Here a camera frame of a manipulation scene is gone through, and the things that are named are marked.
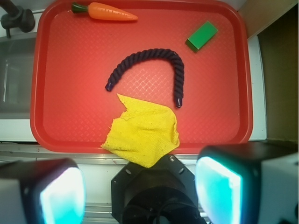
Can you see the yellow cloth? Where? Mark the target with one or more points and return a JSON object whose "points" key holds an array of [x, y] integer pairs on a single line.
{"points": [[144, 133]]}

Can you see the red plastic tray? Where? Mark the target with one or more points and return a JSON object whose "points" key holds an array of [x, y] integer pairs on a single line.
{"points": [[72, 112]]}

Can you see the metal sink basin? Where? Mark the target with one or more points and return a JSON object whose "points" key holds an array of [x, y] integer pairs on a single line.
{"points": [[16, 69]]}

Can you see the orange toy carrot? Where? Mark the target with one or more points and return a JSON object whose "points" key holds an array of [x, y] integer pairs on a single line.
{"points": [[101, 11]]}

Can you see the green rectangular block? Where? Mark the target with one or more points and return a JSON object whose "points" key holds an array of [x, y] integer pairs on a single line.
{"points": [[201, 36]]}

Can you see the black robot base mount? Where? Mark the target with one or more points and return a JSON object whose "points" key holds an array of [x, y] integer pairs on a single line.
{"points": [[162, 194]]}

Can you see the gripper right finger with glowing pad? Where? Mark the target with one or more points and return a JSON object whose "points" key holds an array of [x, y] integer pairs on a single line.
{"points": [[252, 183]]}

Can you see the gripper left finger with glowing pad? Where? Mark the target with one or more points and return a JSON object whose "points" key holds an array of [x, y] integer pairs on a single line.
{"points": [[42, 192]]}

